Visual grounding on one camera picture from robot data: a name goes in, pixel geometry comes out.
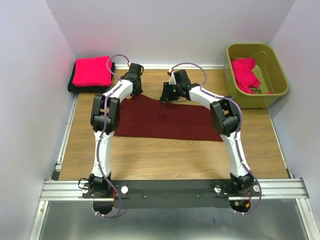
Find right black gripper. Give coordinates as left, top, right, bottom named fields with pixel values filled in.
left=158, top=82, right=181, bottom=102

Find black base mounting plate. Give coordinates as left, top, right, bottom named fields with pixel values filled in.
left=78, top=179, right=261, bottom=212

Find pink t shirt in bin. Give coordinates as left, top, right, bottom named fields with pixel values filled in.
left=231, top=58, right=274, bottom=95

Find maroon t shirt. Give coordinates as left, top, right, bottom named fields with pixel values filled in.
left=115, top=94, right=222, bottom=142

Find aluminium frame rail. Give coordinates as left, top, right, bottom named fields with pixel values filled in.
left=115, top=63, right=224, bottom=70

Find folded black t shirt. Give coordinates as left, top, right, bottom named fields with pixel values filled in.
left=67, top=63, right=110, bottom=94

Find olive green plastic bin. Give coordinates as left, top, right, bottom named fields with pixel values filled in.
left=224, top=43, right=289, bottom=109

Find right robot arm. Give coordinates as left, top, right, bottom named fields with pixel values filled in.
left=160, top=69, right=255, bottom=196

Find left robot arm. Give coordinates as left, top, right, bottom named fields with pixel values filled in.
left=82, top=63, right=144, bottom=198

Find folded pink t shirt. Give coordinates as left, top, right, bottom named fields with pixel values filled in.
left=72, top=56, right=112, bottom=87

